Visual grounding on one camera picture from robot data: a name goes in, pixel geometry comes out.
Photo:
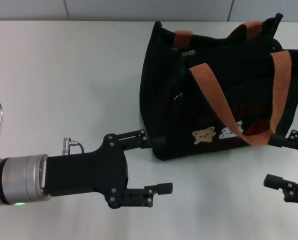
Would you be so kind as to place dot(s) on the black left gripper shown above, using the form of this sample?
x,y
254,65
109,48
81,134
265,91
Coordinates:
x,y
89,172

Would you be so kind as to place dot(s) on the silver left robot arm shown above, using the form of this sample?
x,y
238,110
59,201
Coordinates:
x,y
19,177

